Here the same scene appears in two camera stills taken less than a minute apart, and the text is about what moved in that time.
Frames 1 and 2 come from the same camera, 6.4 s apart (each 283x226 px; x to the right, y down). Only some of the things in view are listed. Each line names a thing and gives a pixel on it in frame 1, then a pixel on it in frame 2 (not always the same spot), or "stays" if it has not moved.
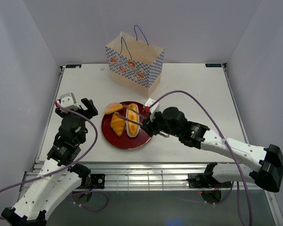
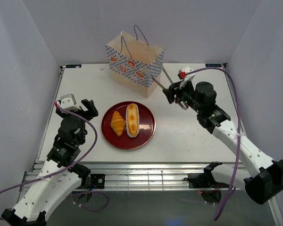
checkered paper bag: [133, 64] stays
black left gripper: [92, 110] stays
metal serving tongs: [164, 135] to [181, 103]
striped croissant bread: [118, 124] stays
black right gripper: [148, 125] to [174, 89]
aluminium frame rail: [127, 176] stays
